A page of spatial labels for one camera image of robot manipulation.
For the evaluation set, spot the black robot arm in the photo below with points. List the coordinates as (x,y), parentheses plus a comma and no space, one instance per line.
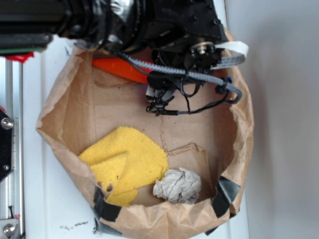
(117,27)

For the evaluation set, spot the black metal bracket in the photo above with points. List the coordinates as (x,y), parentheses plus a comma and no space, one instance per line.
(6,131)

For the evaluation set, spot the aluminium frame rail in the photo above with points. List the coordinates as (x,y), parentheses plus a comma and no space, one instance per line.
(12,223)

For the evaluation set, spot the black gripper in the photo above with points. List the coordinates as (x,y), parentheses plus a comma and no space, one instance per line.
(182,34)

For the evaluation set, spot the crumpled white paper ball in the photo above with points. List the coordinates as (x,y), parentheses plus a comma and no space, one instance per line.
(178,186)

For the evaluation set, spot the yellow microfiber cloth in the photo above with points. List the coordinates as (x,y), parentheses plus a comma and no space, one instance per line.
(124,161)

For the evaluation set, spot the orange plastic toy carrot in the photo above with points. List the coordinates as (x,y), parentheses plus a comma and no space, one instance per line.
(120,68)

